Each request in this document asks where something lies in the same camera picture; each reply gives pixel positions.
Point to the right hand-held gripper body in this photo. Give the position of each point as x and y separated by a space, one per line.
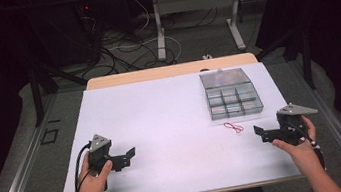
292 126

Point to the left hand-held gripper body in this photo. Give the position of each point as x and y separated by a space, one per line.
100 150

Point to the person's right hand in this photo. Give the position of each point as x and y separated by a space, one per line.
301 153

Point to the person's left hand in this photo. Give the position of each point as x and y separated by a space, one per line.
93 184

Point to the red rubber band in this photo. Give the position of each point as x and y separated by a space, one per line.
234 127

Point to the clear plastic compartment box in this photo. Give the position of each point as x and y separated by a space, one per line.
231 93

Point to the white table mat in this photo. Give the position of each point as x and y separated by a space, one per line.
169 126

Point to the black metal stand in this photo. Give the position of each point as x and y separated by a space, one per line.
40 90
300 50

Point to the dark equipment rack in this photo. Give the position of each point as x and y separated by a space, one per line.
89 26

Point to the white desk with metal legs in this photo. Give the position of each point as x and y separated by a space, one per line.
195 1

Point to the black floor socket frame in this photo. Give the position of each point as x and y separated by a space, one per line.
50 136

